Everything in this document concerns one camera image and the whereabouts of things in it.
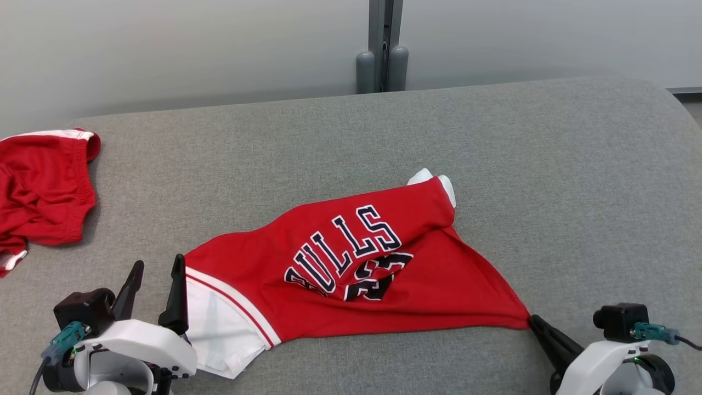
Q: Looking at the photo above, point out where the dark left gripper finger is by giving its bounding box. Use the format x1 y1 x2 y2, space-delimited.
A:
112 260 145 322
158 253 189 336

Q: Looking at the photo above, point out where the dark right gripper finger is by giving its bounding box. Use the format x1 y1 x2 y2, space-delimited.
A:
529 314 585 374

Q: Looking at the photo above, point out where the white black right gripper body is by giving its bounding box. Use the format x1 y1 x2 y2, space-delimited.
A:
554 340 651 395

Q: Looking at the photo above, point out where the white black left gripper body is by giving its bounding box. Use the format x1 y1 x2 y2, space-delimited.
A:
71 319 199 380

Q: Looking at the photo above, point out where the red shorts white stripe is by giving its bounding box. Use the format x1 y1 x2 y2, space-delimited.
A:
0 128 101 278

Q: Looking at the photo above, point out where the red white basketball jersey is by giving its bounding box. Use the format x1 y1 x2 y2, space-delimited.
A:
184 168 532 380

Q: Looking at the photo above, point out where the teal plug right camera cable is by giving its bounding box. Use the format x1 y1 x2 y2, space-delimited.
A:
631 322 702 352

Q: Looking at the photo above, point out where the grey cylinder post foot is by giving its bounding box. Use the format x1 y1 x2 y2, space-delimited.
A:
388 46 410 93
356 51 376 95

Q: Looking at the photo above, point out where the grey metal partition post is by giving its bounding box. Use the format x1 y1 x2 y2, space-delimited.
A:
369 0 405 93

